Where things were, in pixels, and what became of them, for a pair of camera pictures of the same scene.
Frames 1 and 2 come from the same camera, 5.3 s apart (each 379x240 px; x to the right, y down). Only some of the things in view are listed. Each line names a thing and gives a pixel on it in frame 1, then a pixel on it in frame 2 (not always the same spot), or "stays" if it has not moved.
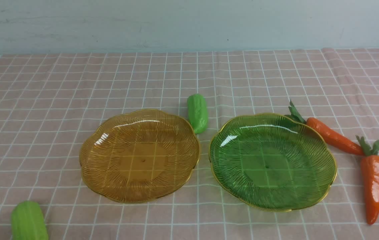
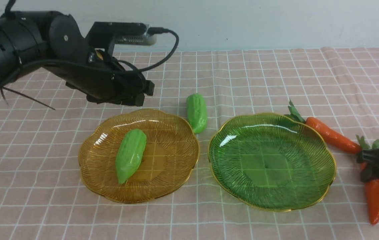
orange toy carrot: x=328 y=135 stays
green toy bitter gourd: x=197 y=112 stays
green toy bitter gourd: x=28 y=222 to x=129 y=151
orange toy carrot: x=372 y=167 stays
